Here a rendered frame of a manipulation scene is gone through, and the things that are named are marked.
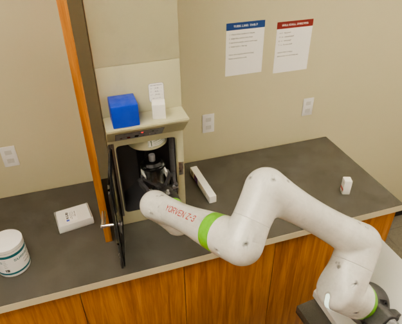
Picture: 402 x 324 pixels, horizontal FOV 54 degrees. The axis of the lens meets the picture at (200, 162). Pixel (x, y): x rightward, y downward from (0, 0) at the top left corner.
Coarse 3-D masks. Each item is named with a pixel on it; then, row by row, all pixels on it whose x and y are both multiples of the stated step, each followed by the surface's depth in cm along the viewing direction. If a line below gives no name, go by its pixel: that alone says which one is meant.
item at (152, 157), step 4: (152, 156) 171; (156, 156) 176; (144, 160) 173; (148, 160) 173; (152, 160) 172; (156, 160) 173; (160, 160) 173; (144, 164) 171; (148, 164) 170; (152, 164) 170; (156, 164) 171; (160, 164) 172
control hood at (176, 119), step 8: (144, 112) 158; (168, 112) 157; (176, 112) 157; (184, 112) 157; (104, 120) 153; (144, 120) 152; (152, 120) 152; (160, 120) 152; (168, 120) 152; (176, 120) 152; (184, 120) 153; (104, 128) 154; (112, 128) 148; (120, 128) 147; (128, 128) 148; (136, 128) 148; (144, 128) 150; (152, 128) 152; (168, 128) 158; (176, 128) 160; (184, 128) 163; (112, 136) 151
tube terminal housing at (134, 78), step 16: (128, 64) 146; (144, 64) 148; (160, 64) 150; (176, 64) 152; (96, 80) 146; (112, 80) 148; (128, 80) 150; (144, 80) 152; (160, 80) 154; (176, 80) 156; (144, 96) 155; (176, 96) 159; (128, 144) 164; (176, 144) 172; (176, 160) 180
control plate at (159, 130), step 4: (160, 128) 154; (132, 132) 152; (136, 132) 153; (140, 132) 154; (144, 132) 156; (148, 132) 157; (152, 132) 158; (156, 132) 160; (160, 132) 161; (116, 136) 152; (120, 136) 153; (124, 136) 154; (128, 136) 156; (132, 136) 157; (140, 136) 160; (116, 140) 157
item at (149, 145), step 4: (152, 140) 170; (156, 140) 171; (160, 140) 173; (164, 140) 175; (132, 144) 172; (136, 144) 171; (140, 144) 170; (144, 144) 170; (148, 144) 170; (152, 144) 170; (156, 144) 171; (160, 144) 172; (136, 148) 171; (140, 148) 170; (144, 148) 170; (148, 148) 170; (152, 148) 171
